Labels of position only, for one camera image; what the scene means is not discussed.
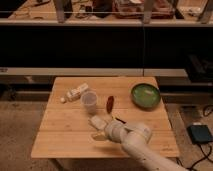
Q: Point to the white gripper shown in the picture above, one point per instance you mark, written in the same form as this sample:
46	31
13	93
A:
115	131

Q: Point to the white sponge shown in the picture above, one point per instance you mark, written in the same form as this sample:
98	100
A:
97	122

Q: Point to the black rectangular phone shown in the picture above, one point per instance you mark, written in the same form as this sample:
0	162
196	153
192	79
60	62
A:
120	120

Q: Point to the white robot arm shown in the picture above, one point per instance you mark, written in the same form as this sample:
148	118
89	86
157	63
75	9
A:
134	140

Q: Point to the green ceramic bowl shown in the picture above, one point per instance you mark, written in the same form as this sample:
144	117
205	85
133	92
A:
145	96

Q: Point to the red brown chili pepper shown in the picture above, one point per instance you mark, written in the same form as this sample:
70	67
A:
110	104

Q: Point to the wooden table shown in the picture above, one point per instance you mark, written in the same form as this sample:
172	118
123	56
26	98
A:
64	132

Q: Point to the clear plastic cup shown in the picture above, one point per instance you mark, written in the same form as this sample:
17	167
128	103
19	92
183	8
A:
89	102

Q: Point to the white plastic bottle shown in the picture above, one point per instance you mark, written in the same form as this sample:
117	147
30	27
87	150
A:
75	93

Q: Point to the black foot pedal box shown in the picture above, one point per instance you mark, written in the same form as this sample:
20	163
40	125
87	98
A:
199	134

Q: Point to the long metal shelf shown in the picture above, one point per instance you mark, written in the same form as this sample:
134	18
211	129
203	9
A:
99	37

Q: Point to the black equipment on right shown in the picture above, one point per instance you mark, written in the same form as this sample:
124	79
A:
199	69

